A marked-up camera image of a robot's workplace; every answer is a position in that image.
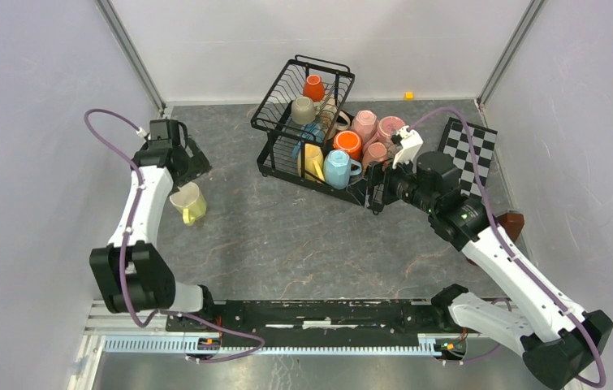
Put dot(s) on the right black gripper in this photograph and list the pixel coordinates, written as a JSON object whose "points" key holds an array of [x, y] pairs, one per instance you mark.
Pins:
{"points": [[376, 175]]}

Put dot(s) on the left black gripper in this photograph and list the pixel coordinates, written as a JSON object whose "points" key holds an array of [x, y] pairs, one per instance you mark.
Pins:
{"points": [[198, 164]]}

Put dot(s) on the salmon floral mug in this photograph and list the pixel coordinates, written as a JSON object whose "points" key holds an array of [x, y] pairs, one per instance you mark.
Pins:
{"points": [[375, 153]]}

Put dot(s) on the yellow-green faceted mug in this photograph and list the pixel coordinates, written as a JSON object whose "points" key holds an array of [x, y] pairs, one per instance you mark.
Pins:
{"points": [[189, 201]]}

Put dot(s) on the light blue faceted mug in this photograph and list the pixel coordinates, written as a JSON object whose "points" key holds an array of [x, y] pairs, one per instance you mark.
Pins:
{"points": [[339, 168]]}

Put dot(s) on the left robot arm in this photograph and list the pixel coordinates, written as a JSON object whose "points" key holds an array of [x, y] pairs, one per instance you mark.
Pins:
{"points": [[130, 272]]}

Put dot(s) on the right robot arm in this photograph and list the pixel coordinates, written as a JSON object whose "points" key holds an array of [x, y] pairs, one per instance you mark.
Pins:
{"points": [[557, 339]]}

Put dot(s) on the orange cup lower rack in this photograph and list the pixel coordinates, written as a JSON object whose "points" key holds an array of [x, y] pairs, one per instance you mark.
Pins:
{"points": [[349, 142]]}

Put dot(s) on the orange cup rack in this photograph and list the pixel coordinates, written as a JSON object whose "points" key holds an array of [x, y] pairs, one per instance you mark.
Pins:
{"points": [[314, 88], [349, 142]]}

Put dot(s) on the orange cup top rack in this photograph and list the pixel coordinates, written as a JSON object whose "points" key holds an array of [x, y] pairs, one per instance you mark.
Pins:
{"points": [[314, 88]]}

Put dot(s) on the pink speckled mug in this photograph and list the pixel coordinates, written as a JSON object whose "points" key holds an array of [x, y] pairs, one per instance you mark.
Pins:
{"points": [[387, 127]]}

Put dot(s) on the pink faceted mug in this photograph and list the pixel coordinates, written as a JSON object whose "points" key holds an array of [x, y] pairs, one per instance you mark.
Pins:
{"points": [[364, 125]]}

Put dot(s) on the yellow mug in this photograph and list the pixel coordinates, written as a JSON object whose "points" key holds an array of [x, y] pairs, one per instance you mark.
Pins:
{"points": [[310, 163]]}

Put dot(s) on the blue ribbed mug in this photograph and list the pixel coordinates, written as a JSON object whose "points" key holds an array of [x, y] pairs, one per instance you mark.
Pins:
{"points": [[310, 132]]}

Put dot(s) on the white patterned mug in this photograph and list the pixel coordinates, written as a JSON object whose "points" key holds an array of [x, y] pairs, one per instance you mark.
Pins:
{"points": [[333, 119]]}

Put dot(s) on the beige grey mug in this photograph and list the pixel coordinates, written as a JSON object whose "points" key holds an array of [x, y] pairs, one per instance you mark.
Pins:
{"points": [[304, 110]]}

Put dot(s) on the brown wooden stand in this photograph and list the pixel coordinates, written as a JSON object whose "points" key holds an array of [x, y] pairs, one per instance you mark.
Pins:
{"points": [[513, 222]]}

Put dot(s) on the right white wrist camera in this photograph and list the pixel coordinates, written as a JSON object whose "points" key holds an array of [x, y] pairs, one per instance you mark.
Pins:
{"points": [[408, 143]]}

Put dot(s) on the black wire dish rack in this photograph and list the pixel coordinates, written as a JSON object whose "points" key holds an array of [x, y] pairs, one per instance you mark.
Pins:
{"points": [[282, 155]]}

